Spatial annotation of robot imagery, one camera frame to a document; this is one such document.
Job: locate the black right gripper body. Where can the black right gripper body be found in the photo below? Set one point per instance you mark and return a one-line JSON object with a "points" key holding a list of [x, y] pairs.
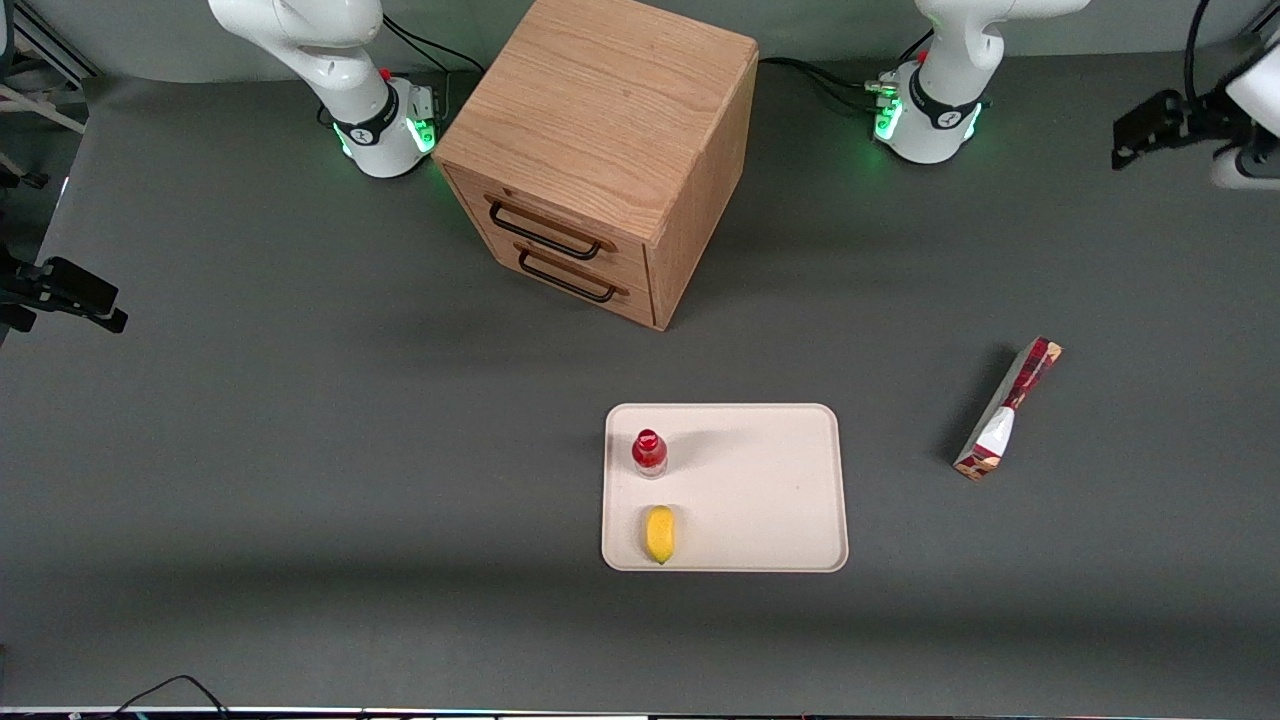
{"points": [[22, 284]]}

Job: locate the aluminium frame rail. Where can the aluminium frame rail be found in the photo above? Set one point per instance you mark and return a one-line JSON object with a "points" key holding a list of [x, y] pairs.
{"points": [[40, 55]]}

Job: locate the yellow lemon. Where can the yellow lemon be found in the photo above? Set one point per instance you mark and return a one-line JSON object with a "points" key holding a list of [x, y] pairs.
{"points": [[659, 534]]}

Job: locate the red capped small bottle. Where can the red capped small bottle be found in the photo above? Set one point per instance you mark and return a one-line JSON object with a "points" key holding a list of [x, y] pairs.
{"points": [[649, 452]]}

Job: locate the wooden two-drawer cabinet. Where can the wooden two-drawer cabinet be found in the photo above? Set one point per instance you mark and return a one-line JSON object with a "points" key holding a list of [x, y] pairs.
{"points": [[600, 130]]}

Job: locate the red cookie box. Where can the red cookie box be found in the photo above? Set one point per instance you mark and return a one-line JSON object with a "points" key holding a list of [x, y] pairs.
{"points": [[1005, 410]]}

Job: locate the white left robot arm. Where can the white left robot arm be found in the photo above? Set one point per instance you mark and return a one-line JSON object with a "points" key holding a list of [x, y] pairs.
{"points": [[935, 90]]}

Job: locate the beige plastic tray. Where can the beige plastic tray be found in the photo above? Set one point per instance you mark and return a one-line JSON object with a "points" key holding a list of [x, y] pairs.
{"points": [[760, 490]]}

